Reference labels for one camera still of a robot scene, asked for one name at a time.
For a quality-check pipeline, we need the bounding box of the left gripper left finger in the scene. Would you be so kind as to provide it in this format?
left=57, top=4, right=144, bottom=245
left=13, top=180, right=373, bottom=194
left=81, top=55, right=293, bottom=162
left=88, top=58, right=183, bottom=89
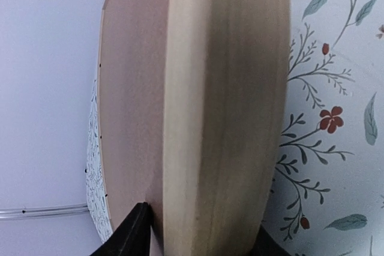
left=91, top=202, right=152, bottom=256

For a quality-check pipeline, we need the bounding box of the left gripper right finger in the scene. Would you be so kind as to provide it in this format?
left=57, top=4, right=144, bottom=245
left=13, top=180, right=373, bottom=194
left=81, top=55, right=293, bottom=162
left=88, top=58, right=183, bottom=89
left=246, top=220, right=290, bottom=256

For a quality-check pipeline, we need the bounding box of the left aluminium post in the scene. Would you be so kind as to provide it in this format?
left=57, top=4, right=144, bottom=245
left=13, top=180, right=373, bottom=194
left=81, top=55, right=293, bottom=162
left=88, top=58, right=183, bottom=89
left=1, top=204, right=89, bottom=221

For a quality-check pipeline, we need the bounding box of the brown backing board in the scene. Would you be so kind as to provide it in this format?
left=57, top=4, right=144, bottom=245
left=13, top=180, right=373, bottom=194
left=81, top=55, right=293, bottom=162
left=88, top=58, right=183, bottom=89
left=98, top=0, right=169, bottom=255

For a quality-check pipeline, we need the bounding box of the floral tablecloth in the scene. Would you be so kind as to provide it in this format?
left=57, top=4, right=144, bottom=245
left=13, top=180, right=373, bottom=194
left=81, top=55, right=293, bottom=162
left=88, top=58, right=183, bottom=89
left=85, top=0, right=383, bottom=255

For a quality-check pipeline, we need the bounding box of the wooden picture frame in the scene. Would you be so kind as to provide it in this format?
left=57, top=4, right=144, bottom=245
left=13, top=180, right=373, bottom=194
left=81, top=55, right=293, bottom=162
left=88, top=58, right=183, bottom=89
left=97, top=0, right=292, bottom=256

